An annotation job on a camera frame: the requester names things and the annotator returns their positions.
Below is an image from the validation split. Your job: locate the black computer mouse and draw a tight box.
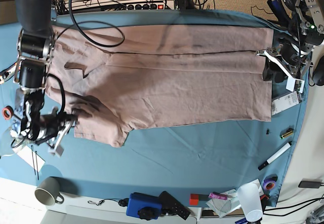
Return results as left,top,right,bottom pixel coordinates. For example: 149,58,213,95
312,56,324,86

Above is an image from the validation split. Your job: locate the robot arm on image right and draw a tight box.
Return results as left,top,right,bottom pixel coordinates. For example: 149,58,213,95
256,0,323,93

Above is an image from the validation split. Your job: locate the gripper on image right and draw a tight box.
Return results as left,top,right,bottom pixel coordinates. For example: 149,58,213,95
256,41,314,92

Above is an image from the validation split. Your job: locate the red black block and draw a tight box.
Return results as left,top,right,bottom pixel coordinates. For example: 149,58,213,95
189,194,210,206

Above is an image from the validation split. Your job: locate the purple tape roll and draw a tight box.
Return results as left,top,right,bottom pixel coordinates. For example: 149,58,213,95
262,176,277,191

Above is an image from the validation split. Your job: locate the green gold battery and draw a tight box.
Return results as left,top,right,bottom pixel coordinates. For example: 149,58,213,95
279,128,294,139

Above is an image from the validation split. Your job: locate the white paper card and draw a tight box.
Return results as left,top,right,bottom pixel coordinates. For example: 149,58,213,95
17,146,45,172

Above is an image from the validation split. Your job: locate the red tape roll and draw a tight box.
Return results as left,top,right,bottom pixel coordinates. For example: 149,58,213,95
2,105,14,120

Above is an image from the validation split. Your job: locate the white plastic cup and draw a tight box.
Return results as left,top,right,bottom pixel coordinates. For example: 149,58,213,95
237,182,263,222

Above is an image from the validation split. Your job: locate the grey ceramic mug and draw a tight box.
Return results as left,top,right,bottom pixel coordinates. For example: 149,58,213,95
34,177,64,206

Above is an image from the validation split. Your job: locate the blue box with knob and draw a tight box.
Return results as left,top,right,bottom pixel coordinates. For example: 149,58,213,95
126,193,162,221

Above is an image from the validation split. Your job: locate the black power strip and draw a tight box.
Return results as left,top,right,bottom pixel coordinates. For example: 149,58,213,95
126,3,165,10

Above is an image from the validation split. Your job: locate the black cable tie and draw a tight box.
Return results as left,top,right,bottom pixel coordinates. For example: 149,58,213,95
31,145,39,180

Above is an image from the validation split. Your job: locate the orange white utility knife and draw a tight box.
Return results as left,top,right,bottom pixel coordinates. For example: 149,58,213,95
0,62,17,84

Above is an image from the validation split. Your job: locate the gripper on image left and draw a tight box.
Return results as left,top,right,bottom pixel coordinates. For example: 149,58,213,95
26,107,77,157

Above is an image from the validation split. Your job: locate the blue table cloth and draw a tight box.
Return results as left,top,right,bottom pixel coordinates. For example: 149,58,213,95
1,10,308,206

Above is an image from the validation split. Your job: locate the black remote control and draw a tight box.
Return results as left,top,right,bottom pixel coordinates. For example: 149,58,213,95
158,191,191,220

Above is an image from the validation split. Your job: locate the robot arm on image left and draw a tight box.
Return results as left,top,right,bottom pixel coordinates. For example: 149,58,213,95
10,0,274,155

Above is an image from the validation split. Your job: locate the clear glass bowl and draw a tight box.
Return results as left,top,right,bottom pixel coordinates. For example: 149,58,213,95
1,127,26,159

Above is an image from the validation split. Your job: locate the black white marker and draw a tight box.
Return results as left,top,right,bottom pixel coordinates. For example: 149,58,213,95
258,141,292,171

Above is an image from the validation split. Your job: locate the pink purple tube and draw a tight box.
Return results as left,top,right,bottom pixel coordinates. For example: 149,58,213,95
209,192,228,200

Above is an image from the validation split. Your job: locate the pink T-shirt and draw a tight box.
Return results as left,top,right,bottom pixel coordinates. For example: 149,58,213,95
50,25,274,147

